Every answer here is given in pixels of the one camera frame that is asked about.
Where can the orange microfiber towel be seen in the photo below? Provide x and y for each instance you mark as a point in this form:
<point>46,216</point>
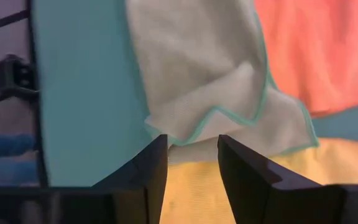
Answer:
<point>322,46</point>

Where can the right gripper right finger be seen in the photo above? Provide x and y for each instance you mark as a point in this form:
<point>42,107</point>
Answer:
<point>247,186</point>

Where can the yellow microfiber towel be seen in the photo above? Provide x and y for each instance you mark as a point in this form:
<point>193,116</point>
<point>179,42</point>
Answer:
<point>194,199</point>

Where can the green table mat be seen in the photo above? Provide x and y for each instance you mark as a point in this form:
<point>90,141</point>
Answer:
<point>89,93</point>

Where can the pale green microfiber towel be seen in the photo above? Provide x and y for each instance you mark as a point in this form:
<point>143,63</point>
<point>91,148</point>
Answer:
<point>197,62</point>

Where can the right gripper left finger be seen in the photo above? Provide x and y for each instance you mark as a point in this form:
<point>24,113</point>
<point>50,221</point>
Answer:
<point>148,174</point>

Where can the blue object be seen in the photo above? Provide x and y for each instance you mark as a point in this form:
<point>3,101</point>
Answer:
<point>5,144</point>

